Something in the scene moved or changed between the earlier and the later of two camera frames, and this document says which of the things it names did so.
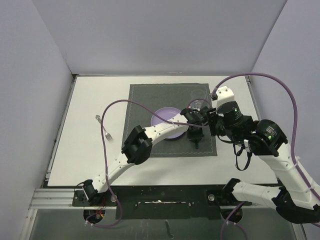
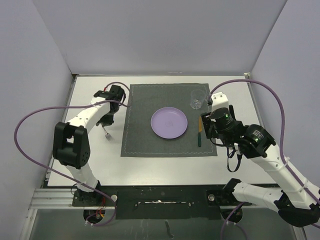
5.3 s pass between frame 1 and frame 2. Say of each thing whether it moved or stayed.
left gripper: moved
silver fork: stayed
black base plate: stayed
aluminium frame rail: stayed
